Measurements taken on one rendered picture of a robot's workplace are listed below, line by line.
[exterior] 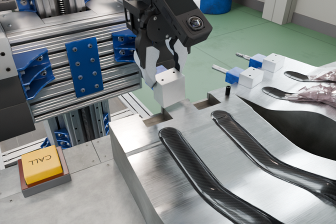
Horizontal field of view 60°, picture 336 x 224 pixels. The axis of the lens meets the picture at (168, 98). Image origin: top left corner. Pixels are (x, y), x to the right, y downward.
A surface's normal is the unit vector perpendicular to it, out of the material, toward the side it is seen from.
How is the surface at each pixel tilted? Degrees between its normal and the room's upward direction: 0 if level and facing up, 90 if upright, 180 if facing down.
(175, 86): 93
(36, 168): 0
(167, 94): 93
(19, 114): 90
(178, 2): 34
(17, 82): 90
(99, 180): 0
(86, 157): 0
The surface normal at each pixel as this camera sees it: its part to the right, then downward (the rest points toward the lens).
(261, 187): -0.21, -0.96
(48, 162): 0.00, -0.82
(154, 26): 0.54, 0.52
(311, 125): -0.71, 0.40
